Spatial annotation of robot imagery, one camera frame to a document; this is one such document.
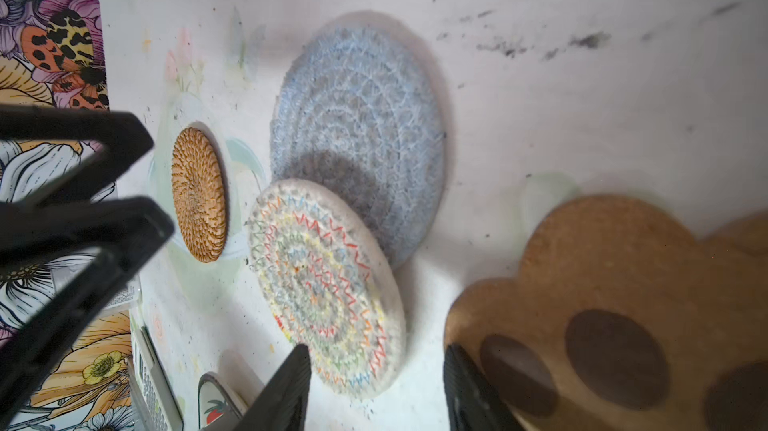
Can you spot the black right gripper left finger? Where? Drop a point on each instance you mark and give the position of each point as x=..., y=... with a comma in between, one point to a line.
x=282, y=404

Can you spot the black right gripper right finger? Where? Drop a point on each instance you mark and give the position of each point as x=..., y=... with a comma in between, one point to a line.
x=472, y=402

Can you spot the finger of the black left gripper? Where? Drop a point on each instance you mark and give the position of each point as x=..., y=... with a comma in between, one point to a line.
x=125, y=235
x=123, y=137

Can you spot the multicolour woven round coaster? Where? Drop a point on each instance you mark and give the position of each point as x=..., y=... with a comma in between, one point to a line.
x=328, y=286

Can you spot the cork paw print coaster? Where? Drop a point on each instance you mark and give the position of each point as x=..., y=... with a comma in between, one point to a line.
x=621, y=319

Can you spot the grey woven round coaster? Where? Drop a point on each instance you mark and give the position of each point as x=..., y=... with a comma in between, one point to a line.
x=356, y=113

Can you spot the tan rattan round coaster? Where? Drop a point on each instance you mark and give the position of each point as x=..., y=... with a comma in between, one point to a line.
x=199, y=195

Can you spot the white strawberry print tray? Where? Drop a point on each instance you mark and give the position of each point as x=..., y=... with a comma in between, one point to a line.
x=219, y=406

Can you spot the white scientific calculator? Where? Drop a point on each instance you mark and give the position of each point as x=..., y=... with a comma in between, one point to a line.
x=155, y=402

